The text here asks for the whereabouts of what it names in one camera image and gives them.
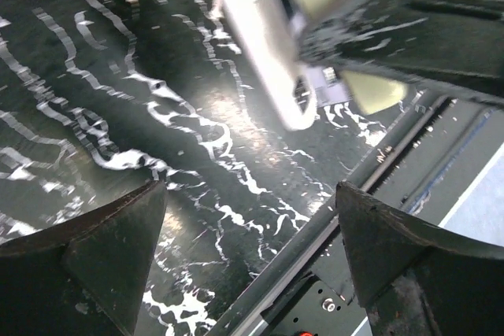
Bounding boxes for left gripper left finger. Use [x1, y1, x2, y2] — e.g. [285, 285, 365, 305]
[1, 182, 167, 335]

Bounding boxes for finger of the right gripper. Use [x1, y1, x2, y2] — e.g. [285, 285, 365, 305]
[299, 0, 503, 96]

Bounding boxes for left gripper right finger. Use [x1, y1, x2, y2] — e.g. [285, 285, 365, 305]
[335, 181, 503, 335]

